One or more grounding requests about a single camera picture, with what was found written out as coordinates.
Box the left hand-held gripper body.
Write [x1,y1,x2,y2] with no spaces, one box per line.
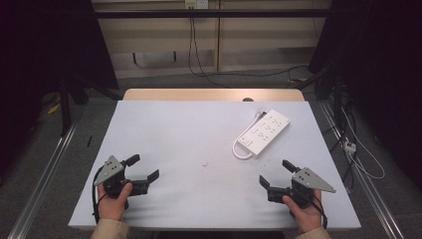
[94,154,150,200]

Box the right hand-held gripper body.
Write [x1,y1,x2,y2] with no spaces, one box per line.
[267,166,336,210]

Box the person's left hand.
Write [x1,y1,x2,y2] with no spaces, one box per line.
[97,181,133,221]

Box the person's right hand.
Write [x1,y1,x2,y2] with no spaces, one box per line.
[282,189,323,235]

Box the white power strip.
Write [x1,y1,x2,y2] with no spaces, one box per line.
[237,109,292,158]

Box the white table cover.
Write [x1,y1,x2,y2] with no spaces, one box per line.
[68,100,362,231]

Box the small white floor socket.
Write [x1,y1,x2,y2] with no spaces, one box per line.
[343,139,358,155]

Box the black metal stand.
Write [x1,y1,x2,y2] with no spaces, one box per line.
[58,78,74,137]
[295,64,347,133]

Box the black curtain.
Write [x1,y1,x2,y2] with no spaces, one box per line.
[308,0,422,192]
[0,0,119,173]

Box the black horizontal metal bar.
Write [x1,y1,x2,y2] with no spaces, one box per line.
[92,8,333,19]

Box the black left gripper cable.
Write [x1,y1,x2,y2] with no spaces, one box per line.
[92,166,108,225]

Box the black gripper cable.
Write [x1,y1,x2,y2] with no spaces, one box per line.
[92,166,108,225]
[311,194,329,230]

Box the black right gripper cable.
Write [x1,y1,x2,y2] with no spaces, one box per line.
[311,194,329,230]

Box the white power strip cable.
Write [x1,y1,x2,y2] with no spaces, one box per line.
[231,112,267,161]

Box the aluminium floor rail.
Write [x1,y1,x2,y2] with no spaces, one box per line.
[318,100,406,239]
[7,121,80,239]

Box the white floor cable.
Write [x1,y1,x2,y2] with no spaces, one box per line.
[340,108,386,180]

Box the black wall bracket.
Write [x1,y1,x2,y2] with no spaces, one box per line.
[131,50,178,67]

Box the black hanging cable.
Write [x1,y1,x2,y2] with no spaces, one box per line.
[187,16,311,90]

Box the white wall socket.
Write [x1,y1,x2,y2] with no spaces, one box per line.
[184,0,210,10]

